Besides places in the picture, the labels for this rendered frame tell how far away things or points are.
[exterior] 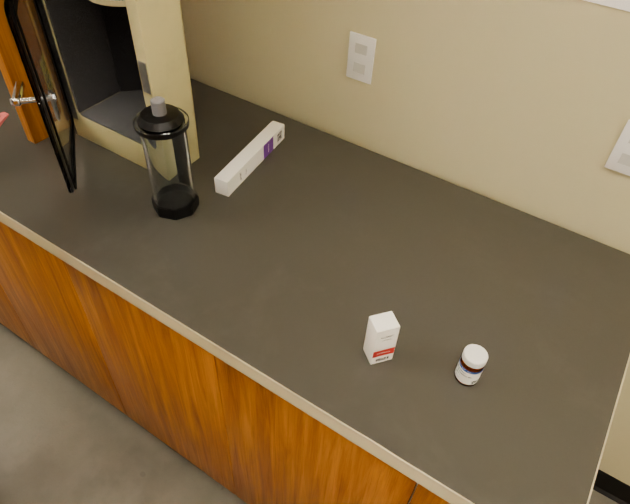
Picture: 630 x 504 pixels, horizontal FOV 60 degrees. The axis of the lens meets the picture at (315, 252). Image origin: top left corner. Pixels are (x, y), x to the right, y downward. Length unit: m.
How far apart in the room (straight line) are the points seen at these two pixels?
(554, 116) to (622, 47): 0.18
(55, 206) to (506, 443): 1.04
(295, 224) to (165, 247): 0.28
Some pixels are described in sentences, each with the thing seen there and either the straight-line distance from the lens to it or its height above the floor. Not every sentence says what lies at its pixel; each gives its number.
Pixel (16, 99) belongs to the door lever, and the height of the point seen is 1.21.
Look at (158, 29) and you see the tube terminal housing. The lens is 1.22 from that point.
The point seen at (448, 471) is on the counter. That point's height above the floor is 0.94.
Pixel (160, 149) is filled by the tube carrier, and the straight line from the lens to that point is 1.14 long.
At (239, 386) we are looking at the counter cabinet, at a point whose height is 0.78.
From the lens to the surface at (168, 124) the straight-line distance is 1.12.
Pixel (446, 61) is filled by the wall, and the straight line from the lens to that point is 1.31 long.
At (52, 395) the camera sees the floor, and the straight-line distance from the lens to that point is 2.20.
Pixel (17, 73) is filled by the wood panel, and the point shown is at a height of 1.12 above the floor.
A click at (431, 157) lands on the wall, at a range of 1.43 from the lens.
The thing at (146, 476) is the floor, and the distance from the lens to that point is 1.96.
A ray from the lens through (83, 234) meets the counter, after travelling 1.27.
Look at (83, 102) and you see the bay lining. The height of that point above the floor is 1.04.
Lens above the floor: 1.77
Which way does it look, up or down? 46 degrees down
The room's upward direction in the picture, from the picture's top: 4 degrees clockwise
